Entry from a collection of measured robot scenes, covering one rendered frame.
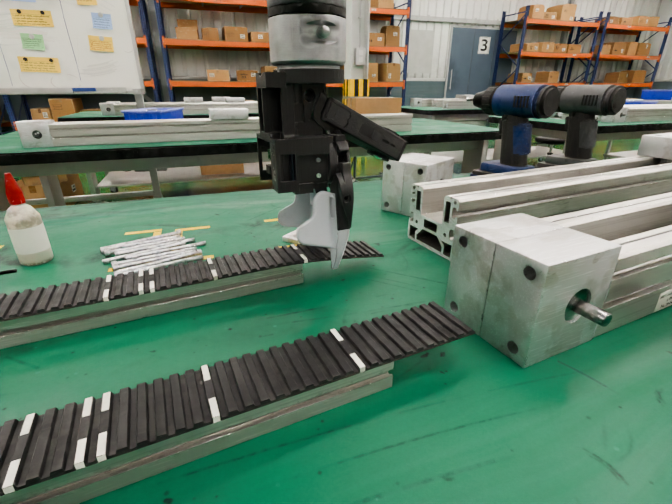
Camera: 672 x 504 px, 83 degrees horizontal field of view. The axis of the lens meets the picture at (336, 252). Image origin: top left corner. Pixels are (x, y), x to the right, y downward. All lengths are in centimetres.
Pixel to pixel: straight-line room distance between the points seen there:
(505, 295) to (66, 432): 32
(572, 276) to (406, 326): 13
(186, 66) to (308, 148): 1037
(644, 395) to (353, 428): 22
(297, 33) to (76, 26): 281
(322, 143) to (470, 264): 19
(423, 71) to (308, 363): 1231
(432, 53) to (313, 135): 1227
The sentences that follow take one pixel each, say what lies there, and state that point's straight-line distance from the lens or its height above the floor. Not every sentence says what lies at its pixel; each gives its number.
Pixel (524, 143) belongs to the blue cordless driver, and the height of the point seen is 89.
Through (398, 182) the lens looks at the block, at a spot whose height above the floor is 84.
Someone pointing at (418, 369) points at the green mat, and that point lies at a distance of 34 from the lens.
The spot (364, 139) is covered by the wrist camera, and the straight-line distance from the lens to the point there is 43.
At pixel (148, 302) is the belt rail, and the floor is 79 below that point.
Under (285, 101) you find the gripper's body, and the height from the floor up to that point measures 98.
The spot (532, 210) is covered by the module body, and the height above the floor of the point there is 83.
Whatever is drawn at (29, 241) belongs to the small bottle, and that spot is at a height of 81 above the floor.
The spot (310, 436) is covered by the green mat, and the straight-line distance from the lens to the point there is 28.
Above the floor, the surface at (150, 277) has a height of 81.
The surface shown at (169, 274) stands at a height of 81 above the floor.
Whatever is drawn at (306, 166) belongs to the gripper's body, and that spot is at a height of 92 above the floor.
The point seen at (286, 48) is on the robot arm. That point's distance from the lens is 40.
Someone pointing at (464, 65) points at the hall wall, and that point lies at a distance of 1321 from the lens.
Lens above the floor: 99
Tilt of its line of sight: 24 degrees down
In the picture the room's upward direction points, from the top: straight up
